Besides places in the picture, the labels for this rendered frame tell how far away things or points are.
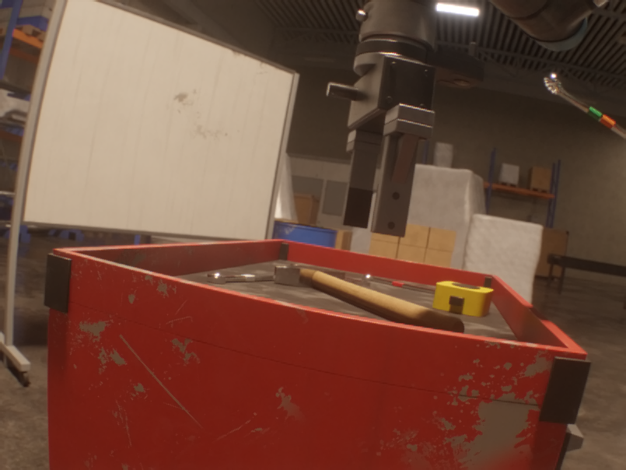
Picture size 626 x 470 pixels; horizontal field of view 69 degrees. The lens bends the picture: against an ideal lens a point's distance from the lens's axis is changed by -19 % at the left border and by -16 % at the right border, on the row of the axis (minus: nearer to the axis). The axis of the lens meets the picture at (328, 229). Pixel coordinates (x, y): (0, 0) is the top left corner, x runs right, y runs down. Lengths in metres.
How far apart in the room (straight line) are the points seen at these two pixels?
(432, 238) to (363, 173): 7.07
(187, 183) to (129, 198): 0.42
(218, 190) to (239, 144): 0.32
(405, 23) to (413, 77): 0.07
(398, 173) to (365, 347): 0.14
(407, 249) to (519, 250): 1.69
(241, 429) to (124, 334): 0.13
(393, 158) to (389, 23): 0.14
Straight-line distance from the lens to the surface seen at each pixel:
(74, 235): 8.53
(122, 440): 0.50
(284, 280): 0.77
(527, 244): 7.90
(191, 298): 0.42
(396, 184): 0.44
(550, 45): 0.62
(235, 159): 3.42
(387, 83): 0.46
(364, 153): 0.57
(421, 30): 0.51
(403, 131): 0.42
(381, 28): 0.51
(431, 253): 7.63
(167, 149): 3.08
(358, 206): 0.57
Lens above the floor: 1.01
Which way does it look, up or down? 2 degrees down
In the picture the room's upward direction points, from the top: 9 degrees clockwise
